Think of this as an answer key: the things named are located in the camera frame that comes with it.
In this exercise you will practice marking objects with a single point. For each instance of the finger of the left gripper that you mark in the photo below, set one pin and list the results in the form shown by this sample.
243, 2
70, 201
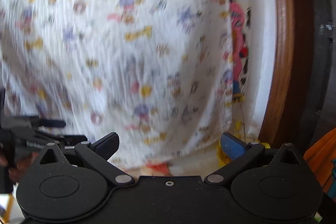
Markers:
61, 141
50, 123

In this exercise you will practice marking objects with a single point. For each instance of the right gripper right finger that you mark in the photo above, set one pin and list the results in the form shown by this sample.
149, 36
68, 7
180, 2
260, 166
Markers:
243, 156

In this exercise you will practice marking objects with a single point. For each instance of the cartoon printed tablecloth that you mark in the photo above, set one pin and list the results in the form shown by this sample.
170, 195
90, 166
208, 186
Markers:
189, 166

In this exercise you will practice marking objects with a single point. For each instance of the painted woman picture panel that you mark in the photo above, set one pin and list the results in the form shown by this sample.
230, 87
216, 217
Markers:
320, 154

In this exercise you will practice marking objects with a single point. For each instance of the white cartoon printed curtain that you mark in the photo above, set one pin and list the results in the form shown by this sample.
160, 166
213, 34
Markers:
157, 72

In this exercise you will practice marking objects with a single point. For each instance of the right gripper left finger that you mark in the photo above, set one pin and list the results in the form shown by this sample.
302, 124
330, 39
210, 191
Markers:
95, 157

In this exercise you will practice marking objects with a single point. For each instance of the wooden frame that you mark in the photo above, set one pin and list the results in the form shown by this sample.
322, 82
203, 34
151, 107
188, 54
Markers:
292, 70

